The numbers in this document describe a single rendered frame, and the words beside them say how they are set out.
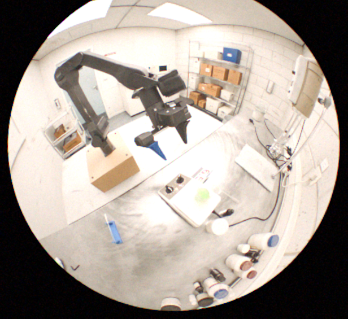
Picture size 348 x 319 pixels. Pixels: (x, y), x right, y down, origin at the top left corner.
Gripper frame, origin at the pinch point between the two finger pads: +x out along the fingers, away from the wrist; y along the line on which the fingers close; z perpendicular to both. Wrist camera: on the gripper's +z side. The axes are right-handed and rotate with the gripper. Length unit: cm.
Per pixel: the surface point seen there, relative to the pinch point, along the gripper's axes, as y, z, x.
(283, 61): 238, 83, -35
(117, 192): -25.6, -19.1, 10.6
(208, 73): 211, -87, -56
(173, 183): -4.5, -5.1, 15.8
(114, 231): -36.1, -6.9, 18.0
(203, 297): -33, 30, 41
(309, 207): 15, 52, 39
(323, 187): 21, 57, 33
